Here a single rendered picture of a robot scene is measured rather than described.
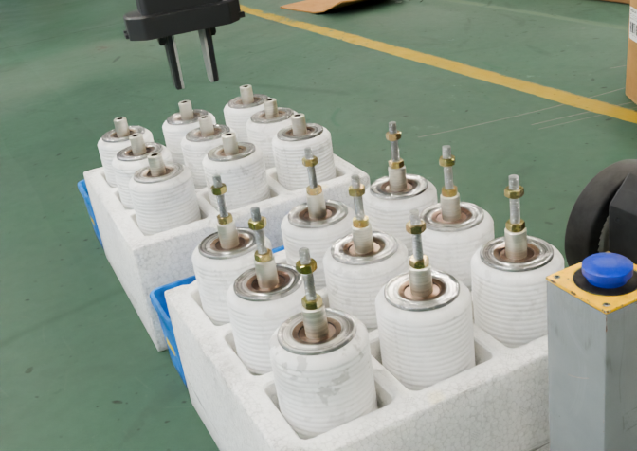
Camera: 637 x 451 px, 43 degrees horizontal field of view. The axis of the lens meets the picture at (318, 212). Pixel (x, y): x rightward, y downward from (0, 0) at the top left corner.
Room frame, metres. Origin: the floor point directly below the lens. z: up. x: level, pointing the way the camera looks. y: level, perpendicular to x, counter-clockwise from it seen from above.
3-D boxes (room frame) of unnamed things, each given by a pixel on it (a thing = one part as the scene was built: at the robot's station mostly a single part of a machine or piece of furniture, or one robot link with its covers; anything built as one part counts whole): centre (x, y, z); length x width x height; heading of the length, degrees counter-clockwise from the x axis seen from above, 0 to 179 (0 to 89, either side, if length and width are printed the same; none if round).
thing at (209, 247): (0.87, 0.11, 0.25); 0.08 x 0.08 x 0.01
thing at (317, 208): (0.91, 0.00, 0.26); 0.02 x 0.02 x 0.03
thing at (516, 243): (0.74, -0.20, 0.26); 0.02 x 0.02 x 0.03
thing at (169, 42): (0.86, 0.13, 0.48); 0.03 x 0.02 x 0.06; 15
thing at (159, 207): (1.15, 0.23, 0.16); 0.10 x 0.10 x 0.18
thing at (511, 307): (0.74, -0.20, 0.16); 0.10 x 0.10 x 0.18
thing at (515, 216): (0.74, -0.20, 0.30); 0.01 x 0.01 x 0.08
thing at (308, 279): (0.65, 0.02, 0.30); 0.01 x 0.01 x 0.08
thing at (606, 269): (0.57, -0.23, 0.32); 0.04 x 0.04 x 0.02
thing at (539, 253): (0.74, -0.20, 0.25); 0.08 x 0.08 x 0.01
